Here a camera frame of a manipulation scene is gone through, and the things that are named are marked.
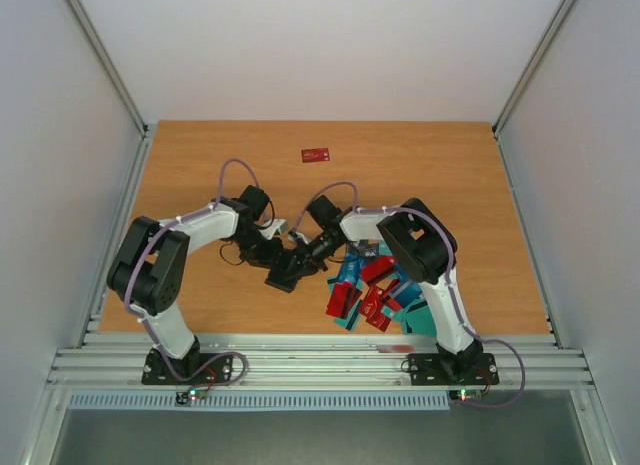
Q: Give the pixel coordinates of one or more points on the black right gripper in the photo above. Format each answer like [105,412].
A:
[310,248]

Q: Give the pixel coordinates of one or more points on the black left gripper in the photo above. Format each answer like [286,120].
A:
[270,258]

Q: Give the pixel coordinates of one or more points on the black leather card holder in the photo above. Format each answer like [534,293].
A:
[282,279]

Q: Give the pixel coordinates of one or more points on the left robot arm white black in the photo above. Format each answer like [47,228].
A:
[148,270]

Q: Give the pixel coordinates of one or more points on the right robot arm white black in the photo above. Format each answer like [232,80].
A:
[420,245]

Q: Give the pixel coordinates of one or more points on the blue card under red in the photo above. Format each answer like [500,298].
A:
[350,270]

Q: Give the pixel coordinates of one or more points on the red card black stripe upright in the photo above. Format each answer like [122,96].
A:
[342,299]

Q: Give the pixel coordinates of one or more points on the black VIP card tilted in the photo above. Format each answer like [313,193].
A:
[365,249]

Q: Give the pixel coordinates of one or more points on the teal card stripe bottom centre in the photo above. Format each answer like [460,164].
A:
[350,322]

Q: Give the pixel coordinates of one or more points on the teal card stripe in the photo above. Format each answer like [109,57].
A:
[418,320]
[350,322]

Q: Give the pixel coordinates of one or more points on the red card stripe centre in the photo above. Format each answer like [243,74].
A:
[378,270]

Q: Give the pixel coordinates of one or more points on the red chip card bottom centre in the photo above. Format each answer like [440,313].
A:
[369,304]

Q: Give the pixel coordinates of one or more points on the lone red card far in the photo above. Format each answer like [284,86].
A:
[315,155]

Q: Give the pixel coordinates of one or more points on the blue card centre right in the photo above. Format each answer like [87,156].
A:
[400,294]

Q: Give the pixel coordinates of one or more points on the teal card stripe bottom right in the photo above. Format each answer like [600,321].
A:
[418,320]

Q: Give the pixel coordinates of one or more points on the left controller board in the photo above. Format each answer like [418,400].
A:
[190,397]

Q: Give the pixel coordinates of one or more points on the controller board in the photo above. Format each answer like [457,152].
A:
[465,395]
[190,397]

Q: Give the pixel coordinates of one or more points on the right controller board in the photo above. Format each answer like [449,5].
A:
[465,395]

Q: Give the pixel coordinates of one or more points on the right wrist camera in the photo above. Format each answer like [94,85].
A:
[297,235]

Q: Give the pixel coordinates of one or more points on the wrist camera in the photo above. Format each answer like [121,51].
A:
[297,235]
[276,228]

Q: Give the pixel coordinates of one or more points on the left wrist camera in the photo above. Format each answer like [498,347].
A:
[276,228]

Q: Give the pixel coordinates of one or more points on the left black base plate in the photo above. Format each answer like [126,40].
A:
[195,369]

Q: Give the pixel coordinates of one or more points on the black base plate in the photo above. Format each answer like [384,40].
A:
[430,369]
[195,369]

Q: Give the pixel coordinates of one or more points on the left aluminium corner post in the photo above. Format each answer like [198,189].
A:
[96,44]

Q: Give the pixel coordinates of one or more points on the aluminium corner post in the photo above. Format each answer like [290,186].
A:
[552,30]
[96,44]

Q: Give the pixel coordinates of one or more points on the grey slotted cable duct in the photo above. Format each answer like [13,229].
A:
[261,401]

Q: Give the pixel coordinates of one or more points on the aluminium rail frame front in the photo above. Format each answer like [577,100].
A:
[318,362]

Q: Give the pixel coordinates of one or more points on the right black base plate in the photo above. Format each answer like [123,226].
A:
[430,369]

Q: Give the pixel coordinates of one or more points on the right aluminium corner post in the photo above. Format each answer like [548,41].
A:
[552,30]

